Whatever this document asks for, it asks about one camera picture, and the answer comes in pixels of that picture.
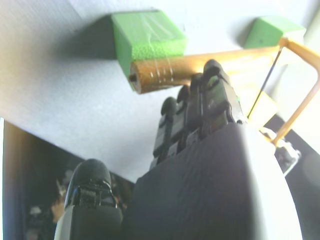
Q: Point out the yellow black hacksaw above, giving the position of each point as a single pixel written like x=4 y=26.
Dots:
x=300 y=50

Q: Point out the brown wooden dowel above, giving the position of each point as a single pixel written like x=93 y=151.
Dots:
x=160 y=75

